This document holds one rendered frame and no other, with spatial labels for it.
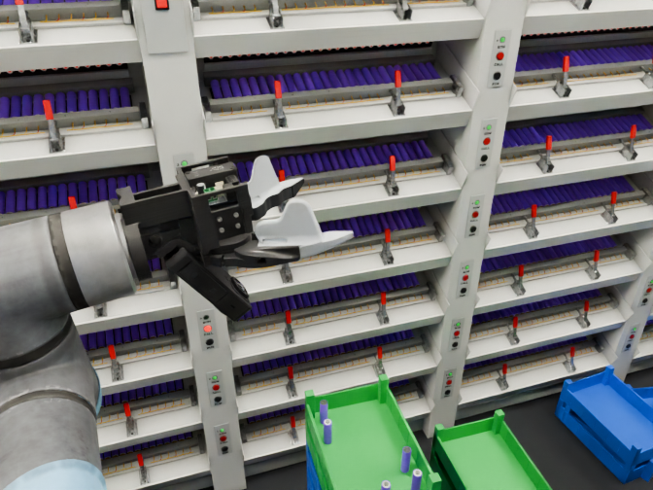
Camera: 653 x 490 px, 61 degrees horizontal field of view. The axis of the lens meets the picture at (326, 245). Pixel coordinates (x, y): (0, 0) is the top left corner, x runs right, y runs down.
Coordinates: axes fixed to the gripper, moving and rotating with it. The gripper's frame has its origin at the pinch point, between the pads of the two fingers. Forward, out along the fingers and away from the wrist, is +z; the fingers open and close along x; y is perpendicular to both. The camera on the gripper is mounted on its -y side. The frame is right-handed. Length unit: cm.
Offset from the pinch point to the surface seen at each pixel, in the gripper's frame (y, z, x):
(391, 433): -77, 22, 24
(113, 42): 8, -14, 60
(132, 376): -69, -29, 61
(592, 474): -130, 90, 19
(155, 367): -69, -24, 62
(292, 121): -13, 18, 59
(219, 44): 5, 5, 59
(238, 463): -111, -10, 57
